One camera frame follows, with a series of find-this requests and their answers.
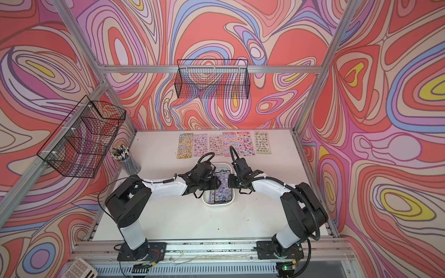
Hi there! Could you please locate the white keypad device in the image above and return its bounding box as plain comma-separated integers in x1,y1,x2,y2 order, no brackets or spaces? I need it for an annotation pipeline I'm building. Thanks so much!
63,258,98,278

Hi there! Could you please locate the black wire basket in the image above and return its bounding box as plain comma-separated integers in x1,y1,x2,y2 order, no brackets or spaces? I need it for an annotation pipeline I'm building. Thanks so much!
175,58,250,100
37,96,126,178

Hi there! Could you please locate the blue red animal sticker sheet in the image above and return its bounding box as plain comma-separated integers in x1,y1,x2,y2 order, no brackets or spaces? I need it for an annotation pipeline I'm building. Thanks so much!
222,132,241,157

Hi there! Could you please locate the yellow green sticker sheet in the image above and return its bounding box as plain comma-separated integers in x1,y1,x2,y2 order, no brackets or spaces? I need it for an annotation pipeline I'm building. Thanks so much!
177,133,194,159

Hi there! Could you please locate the pink puffy sticker sheet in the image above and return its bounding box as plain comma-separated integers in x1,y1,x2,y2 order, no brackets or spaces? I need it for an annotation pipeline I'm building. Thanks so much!
192,134,208,157

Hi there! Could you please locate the black wire basket at back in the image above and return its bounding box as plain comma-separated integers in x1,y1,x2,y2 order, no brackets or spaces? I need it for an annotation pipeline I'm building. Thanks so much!
175,58,250,100

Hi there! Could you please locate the bundle of pens in cup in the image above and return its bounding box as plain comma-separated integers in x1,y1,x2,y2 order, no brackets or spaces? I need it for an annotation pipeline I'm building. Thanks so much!
111,145,130,162

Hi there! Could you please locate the mesh pen cup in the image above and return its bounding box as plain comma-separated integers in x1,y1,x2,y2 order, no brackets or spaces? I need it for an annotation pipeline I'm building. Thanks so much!
118,155,141,176

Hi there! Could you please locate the green cream sticker sheet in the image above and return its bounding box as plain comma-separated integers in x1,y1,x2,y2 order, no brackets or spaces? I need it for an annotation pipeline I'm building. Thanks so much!
254,131,272,155

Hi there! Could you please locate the pink bonbon sticker sheet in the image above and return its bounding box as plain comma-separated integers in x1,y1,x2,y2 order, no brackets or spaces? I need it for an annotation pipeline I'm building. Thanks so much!
209,134,224,156

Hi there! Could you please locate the black wire basket on left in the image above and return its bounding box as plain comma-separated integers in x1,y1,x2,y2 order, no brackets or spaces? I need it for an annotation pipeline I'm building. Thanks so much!
37,96,126,178

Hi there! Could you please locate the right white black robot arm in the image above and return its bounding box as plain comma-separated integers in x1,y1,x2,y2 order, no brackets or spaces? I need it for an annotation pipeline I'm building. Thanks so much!
228,146,329,259

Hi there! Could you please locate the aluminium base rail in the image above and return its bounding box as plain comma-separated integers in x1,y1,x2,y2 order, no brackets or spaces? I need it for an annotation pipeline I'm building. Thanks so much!
61,237,364,278

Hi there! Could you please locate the white plastic storage tray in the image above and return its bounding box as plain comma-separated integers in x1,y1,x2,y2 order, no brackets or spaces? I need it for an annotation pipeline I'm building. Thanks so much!
201,163,235,207

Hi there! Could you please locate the pink yellow pastel sticker sheet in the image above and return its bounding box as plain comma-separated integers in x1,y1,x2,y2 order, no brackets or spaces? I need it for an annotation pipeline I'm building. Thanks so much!
236,132,255,156

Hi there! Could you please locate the purple holographic sticker sheet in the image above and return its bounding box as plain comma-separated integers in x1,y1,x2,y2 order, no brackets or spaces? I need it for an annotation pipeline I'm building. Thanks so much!
207,168,233,205

